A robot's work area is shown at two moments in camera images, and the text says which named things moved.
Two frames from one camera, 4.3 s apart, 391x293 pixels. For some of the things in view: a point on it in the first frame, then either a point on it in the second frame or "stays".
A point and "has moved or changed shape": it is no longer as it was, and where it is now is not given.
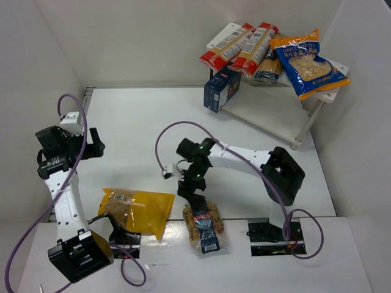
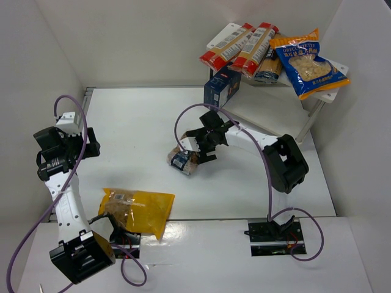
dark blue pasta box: [220, 88] stays
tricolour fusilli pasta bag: [206, 230] has moved or changed shape
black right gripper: [189, 190] -> [199, 146]
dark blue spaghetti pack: [269, 69] stays
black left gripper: [92, 146] stays
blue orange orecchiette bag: [310, 72] stays
